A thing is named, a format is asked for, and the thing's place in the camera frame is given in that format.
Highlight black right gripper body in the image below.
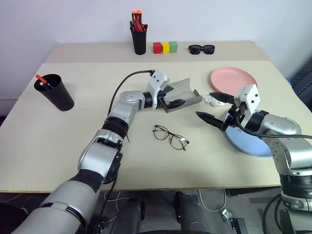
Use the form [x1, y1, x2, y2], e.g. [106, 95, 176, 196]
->
[220, 102, 247, 133]

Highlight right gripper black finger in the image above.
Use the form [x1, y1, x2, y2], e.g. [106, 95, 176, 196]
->
[195, 111, 224, 129]
[209, 92, 235, 105]

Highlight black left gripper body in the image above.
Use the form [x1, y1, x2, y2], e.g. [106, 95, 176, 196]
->
[157, 92, 169, 109]

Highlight grey glasses case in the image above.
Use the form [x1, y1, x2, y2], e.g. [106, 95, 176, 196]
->
[162, 78, 203, 114]

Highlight black cup full of markers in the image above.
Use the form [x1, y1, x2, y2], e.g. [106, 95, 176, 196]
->
[130, 23, 148, 56]

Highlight black cup with one marker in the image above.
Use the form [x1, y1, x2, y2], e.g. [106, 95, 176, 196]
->
[33, 74, 75, 112]

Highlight crumpled white paper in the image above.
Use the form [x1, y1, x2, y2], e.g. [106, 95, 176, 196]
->
[202, 94, 227, 108]

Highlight pink plate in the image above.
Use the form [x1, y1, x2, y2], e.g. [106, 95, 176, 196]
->
[210, 66, 258, 93]

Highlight light blue plate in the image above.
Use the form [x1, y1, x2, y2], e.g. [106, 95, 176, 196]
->
[223, 109, 274, 158]

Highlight black sunglasses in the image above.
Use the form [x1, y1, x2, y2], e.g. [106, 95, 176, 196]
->
[188, 44, 215, 56]

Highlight dark chair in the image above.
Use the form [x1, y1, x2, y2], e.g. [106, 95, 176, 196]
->
[291, 58, 312, 98]

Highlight dark rounded shape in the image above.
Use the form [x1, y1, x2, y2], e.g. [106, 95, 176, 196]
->
[173, 191, 212, 234]
[114, 196, 147, 234]

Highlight red capped black marker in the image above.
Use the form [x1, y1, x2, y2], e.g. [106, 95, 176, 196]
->
[35, 74, 55, 90]

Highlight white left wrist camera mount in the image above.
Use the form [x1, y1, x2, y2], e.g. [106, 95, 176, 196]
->
[147, 70, 171, 110]

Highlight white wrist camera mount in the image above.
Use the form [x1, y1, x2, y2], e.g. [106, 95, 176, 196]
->
[147, 70, 171, 110]
[233, 84, 259, 129]

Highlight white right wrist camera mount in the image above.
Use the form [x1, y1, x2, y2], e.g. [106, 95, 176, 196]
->
[233, 84, 259, 129]

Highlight thin black frame glasses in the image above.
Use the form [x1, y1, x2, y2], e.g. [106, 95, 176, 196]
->
[152, 124, 191, 151]

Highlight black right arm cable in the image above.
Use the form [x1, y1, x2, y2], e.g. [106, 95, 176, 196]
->
[233, 114, 312, 140]

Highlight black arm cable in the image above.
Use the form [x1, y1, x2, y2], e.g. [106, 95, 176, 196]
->
[106, 70, 155, 118]
[233, 114, 312, 140]

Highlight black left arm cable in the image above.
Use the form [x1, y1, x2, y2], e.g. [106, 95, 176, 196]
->
[106, 70, 155, 118]

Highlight white floor cable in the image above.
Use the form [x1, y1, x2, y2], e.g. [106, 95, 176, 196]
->
[198, 187, 228, 213]

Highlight small metal bracket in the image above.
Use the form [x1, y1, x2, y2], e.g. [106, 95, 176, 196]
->
[221, 208, 233, 223]

